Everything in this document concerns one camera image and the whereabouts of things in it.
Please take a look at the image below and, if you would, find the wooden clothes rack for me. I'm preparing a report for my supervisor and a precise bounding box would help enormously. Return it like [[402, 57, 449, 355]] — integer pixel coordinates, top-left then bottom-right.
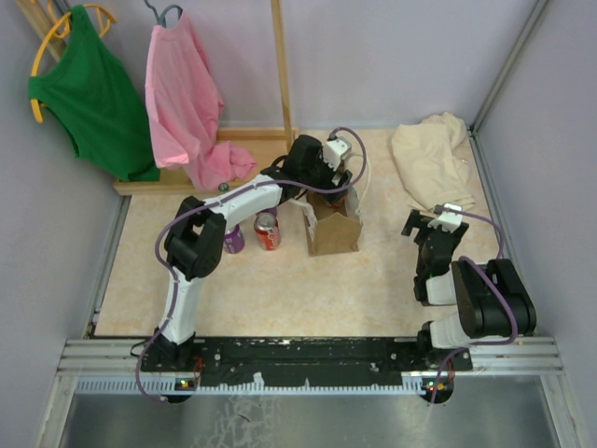
[[16, 1, 299, 196]]

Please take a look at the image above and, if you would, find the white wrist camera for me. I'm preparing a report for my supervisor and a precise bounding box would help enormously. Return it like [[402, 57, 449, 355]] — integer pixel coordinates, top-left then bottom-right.
[[322, 137, 352, 171], [428, 203, 463, 233]]

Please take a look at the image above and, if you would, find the purple soda can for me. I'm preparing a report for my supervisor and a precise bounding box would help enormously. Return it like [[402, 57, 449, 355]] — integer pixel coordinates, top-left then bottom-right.
[[223, 224, 245, 254]]

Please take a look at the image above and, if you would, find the beige crumpled cloth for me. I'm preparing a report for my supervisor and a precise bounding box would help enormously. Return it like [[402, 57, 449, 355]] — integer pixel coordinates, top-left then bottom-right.
[[390, 112, 475, 211]]

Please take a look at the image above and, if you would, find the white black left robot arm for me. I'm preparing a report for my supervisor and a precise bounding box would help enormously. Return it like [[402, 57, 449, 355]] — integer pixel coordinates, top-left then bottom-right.
[[150, 134, 368, 371]]

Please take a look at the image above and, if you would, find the brown canvas bag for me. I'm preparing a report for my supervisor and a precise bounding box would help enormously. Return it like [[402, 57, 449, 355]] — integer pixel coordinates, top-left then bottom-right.
[[290, 164, 371, 257]]

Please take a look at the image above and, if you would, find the green tank top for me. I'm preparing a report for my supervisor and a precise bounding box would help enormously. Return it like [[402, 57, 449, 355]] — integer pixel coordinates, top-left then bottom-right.
[[28, 4, 160, 182]]

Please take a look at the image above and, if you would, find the pink t-shirt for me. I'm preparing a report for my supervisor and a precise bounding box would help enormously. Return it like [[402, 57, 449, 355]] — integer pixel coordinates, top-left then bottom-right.
[[145, 13, 257, 191]]

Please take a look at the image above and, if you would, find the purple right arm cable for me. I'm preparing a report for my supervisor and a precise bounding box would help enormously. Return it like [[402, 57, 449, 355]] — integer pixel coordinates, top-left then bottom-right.
[[428, 204, 520, 405]]

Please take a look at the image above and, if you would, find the grey clothes hanger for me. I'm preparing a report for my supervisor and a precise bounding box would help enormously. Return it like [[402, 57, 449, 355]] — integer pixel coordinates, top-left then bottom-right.
[[144, 0, 184, 28]]

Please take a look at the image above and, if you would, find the aluminium frame rail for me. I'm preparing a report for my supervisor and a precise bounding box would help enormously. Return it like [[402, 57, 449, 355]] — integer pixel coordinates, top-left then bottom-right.
[[57, 337, 564, 376]]

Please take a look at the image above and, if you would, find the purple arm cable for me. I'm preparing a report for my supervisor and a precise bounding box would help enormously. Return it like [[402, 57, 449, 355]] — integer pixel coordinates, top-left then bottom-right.
[[133, 126, 368, 403], [428, 204, 520, 405]]

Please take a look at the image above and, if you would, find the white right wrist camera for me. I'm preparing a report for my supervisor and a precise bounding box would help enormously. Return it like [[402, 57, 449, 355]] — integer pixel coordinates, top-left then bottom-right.
[[428, 203, 463, 233]]

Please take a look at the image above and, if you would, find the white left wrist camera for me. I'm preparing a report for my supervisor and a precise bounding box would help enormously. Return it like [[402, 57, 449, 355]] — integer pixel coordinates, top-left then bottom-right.
[[322, 137, 352, 171]]

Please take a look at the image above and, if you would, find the silver top purple can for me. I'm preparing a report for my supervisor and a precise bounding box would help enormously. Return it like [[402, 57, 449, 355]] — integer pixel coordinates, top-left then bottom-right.
[[257, 207, 278, 217]]

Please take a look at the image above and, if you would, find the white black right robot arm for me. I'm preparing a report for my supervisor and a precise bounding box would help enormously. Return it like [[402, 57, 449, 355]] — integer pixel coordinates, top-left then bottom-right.
[[402, 204, 537, 370]]

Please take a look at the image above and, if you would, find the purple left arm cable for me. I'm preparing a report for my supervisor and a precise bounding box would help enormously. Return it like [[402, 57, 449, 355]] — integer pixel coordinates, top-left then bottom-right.
[[133, 126, 368, 403]]

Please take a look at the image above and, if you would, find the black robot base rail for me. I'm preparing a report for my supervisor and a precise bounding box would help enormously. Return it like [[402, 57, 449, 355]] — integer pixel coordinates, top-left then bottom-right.
[[137, 336, 450, 387]]

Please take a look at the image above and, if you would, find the yellow clothes hanger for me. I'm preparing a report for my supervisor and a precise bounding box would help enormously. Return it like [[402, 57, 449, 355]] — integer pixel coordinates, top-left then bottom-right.
[[29, 3, 117, 124]]

